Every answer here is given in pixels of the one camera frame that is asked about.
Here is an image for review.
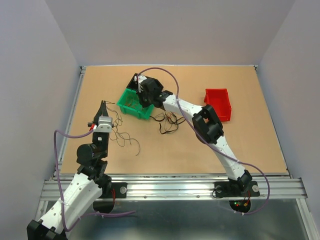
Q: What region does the black cable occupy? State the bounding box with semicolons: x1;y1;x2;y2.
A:
149;111;187;135

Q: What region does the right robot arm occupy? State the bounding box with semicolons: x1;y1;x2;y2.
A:
133;75;252;196

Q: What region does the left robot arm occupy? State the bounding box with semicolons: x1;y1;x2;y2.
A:
26;100;113;240

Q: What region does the black plastic bin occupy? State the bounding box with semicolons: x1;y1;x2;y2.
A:
126;73;164;93

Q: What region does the green plastic bin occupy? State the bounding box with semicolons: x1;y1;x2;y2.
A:
117;88;154;120

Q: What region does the red plastic bin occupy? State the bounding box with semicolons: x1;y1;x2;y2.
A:
204;88;232;122

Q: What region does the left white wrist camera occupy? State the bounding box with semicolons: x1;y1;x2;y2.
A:
93;116;113;133

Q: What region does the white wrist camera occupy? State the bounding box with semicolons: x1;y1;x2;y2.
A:
133;74;147;93
93;116;113;133

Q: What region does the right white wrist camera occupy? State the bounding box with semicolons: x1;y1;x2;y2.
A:
133;74;147;93

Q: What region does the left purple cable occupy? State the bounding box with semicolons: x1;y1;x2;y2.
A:
53;128;137;231

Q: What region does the purple cable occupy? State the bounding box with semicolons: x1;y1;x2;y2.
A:
53;128;137;231
136;67;271;216

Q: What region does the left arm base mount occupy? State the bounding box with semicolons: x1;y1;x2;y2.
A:
93;182;128;214

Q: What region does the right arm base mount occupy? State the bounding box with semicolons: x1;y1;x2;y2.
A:
211;181;260;214

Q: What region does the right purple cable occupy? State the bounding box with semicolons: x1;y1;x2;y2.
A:
136;67;271;216

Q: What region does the aluminium mounting rail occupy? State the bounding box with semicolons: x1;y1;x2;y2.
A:
39;65;308;201

